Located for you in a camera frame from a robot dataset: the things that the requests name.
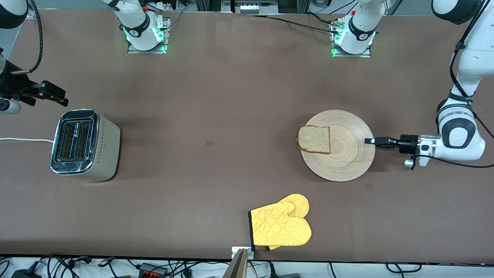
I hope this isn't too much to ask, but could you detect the aluminium camera stand beam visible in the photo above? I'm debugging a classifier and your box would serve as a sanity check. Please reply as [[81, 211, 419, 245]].
[[222, 248, 250, 278]]

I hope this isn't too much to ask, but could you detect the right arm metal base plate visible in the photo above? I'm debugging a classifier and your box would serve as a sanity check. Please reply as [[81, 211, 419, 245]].
[[127, 16, 171, 54]]

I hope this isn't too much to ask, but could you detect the round wooden plate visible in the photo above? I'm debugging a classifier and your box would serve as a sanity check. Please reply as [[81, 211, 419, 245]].
[[300, 110, 376, 182]]

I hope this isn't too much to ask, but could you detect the black cable connector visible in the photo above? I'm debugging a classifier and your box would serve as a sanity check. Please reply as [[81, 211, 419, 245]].
[[66, 256, 92, 268]]

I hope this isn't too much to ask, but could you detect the black orange connector block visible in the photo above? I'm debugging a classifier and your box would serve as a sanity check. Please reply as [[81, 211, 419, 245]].
[[138, 263, 169, 278]]

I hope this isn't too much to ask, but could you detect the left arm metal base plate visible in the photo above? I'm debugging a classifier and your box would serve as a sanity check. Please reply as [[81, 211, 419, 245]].
[[330, 19, 372, 58]]

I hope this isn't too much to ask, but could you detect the black power adapter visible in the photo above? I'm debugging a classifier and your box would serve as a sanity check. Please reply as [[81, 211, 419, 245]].
[[11, 269, 42, 278]]

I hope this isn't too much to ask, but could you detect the silver two-slot toaster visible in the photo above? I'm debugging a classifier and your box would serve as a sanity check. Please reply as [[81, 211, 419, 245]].
[[50, 108, 121, 182]]

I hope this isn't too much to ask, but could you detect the black looped floor cable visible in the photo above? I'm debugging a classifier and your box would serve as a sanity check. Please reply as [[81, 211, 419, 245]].
[[386, 262, 422, 273]]

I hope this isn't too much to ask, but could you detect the white power strip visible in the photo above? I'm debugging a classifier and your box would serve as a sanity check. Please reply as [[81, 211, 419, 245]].
[[235, 3, 279, 14]]

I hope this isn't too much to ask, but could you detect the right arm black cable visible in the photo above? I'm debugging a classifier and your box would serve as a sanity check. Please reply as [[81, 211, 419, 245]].
[[11, 0, 43, 75]]

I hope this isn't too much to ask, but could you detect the brown bread slice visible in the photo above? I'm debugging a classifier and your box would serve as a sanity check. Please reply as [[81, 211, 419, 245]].
[[296, 125, 331, 155]]

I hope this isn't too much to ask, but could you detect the black plug box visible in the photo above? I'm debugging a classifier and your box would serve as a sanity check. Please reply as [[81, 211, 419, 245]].
[[268, 263, 301, 278]]

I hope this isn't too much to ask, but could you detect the thin black table cable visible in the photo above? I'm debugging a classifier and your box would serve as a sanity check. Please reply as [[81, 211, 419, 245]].
[[247, 15, 340, 34]]

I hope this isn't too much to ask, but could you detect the thick black table cable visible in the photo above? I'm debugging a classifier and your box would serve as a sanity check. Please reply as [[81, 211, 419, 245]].
[[306, 12, 341, 25]]

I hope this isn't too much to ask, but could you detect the silver mounting bracket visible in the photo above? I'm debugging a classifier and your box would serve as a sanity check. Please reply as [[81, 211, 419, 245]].
[[231, 246, 255, 260]]

